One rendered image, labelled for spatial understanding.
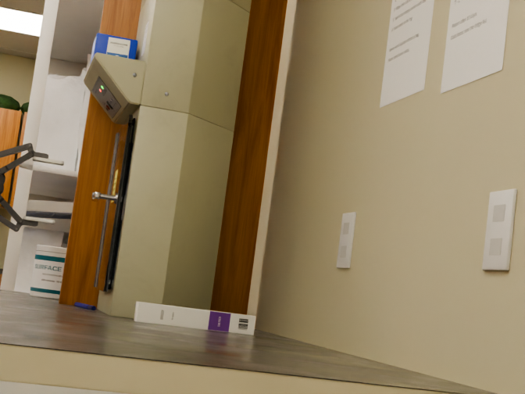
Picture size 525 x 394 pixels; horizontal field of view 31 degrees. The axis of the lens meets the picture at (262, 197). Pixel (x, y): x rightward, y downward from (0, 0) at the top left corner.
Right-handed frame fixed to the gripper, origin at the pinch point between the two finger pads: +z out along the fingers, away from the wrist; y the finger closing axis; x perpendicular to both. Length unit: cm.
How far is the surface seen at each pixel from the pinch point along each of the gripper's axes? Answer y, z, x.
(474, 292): -13, 58, -94
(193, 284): -16.5, 34.3, -2.9
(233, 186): 11, 47, 26
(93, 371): -28, 3, -115
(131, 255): -12.0, 18.2, -10.8
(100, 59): 29.7, 5.0, -11.0
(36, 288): -23, 2, 60
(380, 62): 32, 58, -44
